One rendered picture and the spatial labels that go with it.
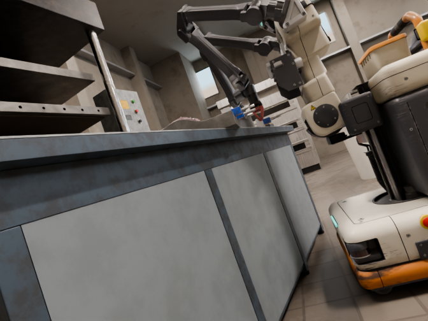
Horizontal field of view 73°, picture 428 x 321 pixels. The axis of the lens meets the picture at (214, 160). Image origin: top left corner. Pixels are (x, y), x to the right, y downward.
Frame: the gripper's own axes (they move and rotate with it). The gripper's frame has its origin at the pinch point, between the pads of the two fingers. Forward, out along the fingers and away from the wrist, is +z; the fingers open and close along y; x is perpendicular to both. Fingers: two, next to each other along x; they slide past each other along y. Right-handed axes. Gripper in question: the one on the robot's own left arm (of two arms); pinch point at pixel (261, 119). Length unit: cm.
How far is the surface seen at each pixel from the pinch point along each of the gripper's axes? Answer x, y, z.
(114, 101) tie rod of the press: -82, -5, -46
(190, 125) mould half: -23, 53, -2
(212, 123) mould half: -15, 52, 0
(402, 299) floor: 27, 45, 84
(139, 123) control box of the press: -86, -38, -35
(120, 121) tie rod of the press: -82, -5, -33
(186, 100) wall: -256, -806, -249
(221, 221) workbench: -20, 68, 34
